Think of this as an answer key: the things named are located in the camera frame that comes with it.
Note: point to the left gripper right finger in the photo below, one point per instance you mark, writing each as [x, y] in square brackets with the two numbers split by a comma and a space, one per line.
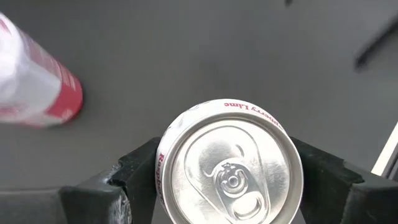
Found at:
[342, 202]

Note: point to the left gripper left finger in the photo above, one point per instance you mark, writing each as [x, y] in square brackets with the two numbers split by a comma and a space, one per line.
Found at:
[102, 202]

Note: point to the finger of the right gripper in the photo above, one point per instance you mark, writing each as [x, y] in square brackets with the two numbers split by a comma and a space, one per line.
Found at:
[288, 2]
[377, 43]

